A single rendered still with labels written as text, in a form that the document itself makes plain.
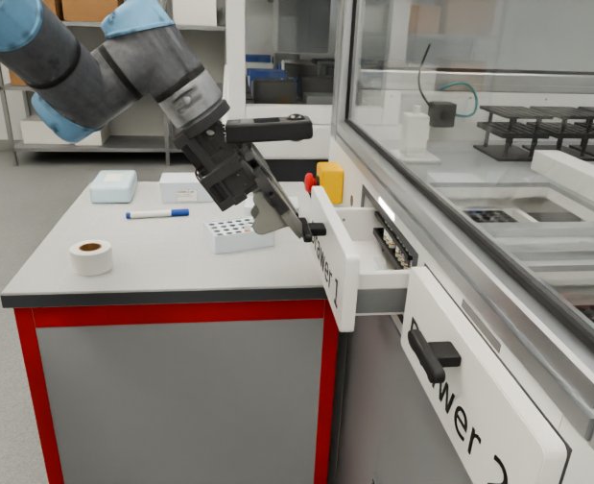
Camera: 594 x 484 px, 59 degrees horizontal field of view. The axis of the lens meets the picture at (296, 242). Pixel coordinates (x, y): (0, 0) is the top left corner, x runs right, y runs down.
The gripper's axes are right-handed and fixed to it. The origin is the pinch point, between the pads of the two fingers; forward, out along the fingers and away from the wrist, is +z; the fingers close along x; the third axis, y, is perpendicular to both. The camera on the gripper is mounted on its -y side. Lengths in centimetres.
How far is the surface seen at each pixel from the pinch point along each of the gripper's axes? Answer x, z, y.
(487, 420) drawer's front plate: 38.6, 8.5, -7.5
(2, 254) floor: -194, 2, 157
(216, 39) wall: -419, -16, 13
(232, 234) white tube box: -24.6, 4.4, 14.6
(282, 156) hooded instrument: -80, 12, 1
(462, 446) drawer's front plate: 35.7, 13.2, -4.3
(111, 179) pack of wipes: -59, -13, 38
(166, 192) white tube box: -54, -4, 28
